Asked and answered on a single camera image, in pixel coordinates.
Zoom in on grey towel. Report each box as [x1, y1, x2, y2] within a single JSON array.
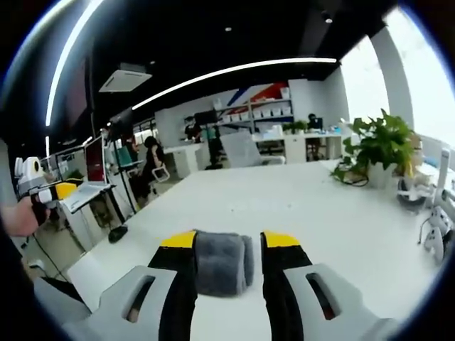
[[193, 230, 255, 298]]

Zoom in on open laptop on stand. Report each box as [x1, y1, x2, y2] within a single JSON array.
[[60, 136, 117, 215]]

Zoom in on person's left hand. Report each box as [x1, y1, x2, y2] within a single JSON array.
[[1, 195, 48, 238]]

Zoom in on small black object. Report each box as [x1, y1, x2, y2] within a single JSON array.
[[107, 225, 129, 244]]

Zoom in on white office chair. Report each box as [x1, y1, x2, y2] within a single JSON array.
[[151, 166, 170, 195]]

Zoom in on long ceiling light strip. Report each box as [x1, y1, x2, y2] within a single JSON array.
[[44, 0, 105, 127], [132, 56, 338, 110]]

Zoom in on tilted white board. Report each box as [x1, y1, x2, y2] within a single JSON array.
[[220, 130, 263, 167]]

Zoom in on ceiling air conditioner unit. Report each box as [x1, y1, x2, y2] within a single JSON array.
[[98, 63, 154, 94]]

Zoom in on small green plants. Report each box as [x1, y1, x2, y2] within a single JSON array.
[[282, 119, 309, 136]]

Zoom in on round white device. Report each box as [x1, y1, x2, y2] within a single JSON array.
[[395, 176, 434, 215]]

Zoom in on white game controller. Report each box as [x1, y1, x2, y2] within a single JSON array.
[[417, 206, 455, 264]]

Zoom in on storage shelf with white boxes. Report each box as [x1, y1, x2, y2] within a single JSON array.
[[212, 87, 296, 133]]

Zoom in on black monitor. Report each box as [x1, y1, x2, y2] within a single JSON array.
[[193, 109, 218, 126]]

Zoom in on green potted plant white pot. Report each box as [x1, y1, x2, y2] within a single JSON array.
[[330, 108, 423, 190]]

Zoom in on white upright stand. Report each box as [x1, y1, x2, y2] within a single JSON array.
[[434, 146, 453, 215]]

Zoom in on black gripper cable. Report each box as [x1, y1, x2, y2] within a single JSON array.
[[32, 232, 72, 283]]

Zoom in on black cable by plant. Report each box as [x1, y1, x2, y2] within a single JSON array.
[[338, 172, 370, 188]]

